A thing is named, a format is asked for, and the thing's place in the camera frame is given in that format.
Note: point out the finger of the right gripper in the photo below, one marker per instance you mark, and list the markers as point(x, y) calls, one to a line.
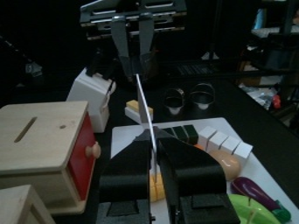
point(148, 43)
point(122, 46)

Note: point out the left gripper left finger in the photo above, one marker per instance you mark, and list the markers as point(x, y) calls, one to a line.
point(125, 180)

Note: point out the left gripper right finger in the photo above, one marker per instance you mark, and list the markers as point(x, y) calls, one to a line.
point(194, 180)

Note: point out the yellow toy food piece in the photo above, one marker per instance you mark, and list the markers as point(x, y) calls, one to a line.
point(157, 188)

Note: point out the tan toy egg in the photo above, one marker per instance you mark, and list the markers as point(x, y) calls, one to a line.
point(228, 164)

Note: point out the white cutting board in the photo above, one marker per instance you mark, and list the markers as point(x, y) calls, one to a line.
point(129, 137)

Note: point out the black toy sushi slice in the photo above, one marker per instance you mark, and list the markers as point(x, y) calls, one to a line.
point(170, 131)
point(192, 133)
point(181, 133)

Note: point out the purple toy eggplant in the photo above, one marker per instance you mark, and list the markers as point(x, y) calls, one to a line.
point(257, 194)

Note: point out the light green toy cabbage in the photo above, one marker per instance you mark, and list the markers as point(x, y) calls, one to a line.
point(249, 210)

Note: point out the white toy knife block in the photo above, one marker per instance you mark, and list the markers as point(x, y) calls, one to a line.
point(90, 99)

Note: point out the yellow toy butter block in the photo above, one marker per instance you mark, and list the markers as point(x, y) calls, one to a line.
point(145, 108)

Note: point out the wooden slot box red drawer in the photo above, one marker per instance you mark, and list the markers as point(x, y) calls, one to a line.
point(43, 140)

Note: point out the black metal shelf rack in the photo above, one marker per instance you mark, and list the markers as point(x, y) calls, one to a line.
point(278, 43)

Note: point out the small red object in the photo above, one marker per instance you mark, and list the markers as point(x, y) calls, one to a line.
point(277, 101)

